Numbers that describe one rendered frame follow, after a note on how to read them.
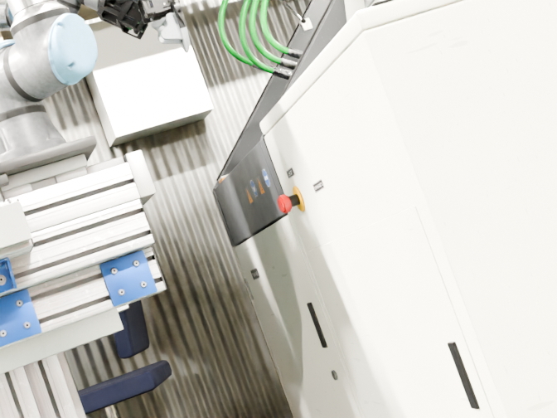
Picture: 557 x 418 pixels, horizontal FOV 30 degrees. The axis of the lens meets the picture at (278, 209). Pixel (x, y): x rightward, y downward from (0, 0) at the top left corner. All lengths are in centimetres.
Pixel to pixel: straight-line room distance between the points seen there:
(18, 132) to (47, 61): 15
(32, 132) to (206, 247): 255
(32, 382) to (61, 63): 66
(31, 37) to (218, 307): 267
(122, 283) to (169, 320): 242
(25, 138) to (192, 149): 260
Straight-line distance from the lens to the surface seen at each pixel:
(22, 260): 196
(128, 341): 388
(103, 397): 375
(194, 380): 444
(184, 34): 236
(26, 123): 202
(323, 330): 217
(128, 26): 256
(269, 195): 221
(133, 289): 202
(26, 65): 198
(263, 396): 451
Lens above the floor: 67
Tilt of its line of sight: 4 degrees up
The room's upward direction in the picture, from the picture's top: 20 degrees counter-clockwise
